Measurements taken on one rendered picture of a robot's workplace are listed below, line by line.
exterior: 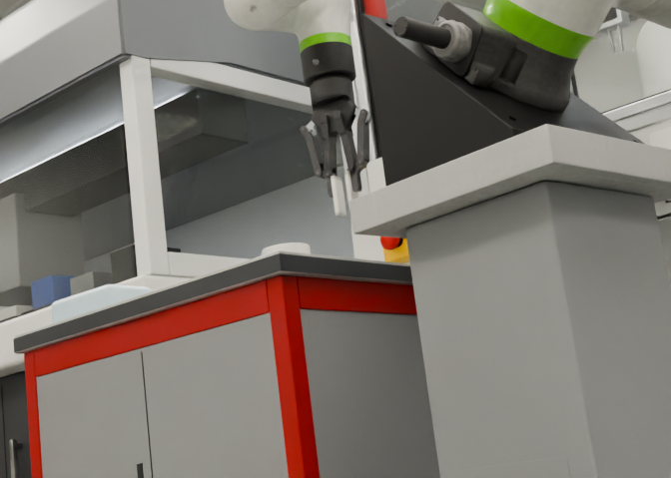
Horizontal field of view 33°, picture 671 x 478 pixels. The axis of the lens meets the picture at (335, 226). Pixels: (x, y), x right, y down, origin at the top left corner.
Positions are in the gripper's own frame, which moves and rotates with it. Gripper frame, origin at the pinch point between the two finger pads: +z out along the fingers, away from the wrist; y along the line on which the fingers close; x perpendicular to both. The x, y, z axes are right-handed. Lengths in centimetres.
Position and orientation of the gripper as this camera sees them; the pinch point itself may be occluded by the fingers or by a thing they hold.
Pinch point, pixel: (345, 195)
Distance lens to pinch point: 194.6
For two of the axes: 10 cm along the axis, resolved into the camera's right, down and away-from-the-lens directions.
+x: -4.6, -1.4, -8.8
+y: -8.8, 2.1, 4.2
